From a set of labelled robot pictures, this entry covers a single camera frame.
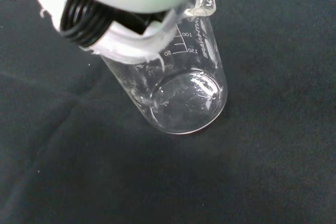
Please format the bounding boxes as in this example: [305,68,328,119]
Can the black bench cloth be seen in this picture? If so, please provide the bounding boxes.
[0,0,336,224]

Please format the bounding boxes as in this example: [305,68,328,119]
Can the clear glass graduated beaker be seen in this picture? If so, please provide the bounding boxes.
[99,0,228,134]

